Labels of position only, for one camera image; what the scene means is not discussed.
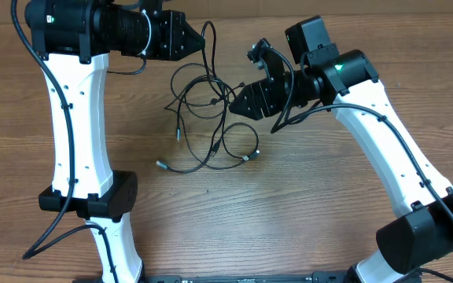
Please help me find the black cable bundle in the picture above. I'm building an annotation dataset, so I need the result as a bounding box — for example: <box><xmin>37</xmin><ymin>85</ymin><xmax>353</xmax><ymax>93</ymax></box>
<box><xmin>155</xmin><ymin>20</ymin><xmax>260</xmax><ymax>175</ymax></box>

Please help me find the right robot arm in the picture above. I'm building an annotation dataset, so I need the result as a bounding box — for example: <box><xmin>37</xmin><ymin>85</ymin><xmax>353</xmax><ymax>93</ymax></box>
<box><xmin>230</xmin><ymin>16</ymin><xmax>453</xmax><ymax>282</ymax></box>

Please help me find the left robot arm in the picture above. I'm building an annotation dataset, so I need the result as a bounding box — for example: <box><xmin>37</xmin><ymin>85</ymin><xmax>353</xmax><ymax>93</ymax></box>
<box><xmin>24</xmin><ymin>0</ymin><xmax>204</xmax><ymax>282</ymax></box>

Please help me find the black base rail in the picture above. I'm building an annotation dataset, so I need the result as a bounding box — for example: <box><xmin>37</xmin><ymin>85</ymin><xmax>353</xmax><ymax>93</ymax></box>
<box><xmin>138</xmin><ymin>270</ymin><xmax>360</xmax><ymax>283</ymax></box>

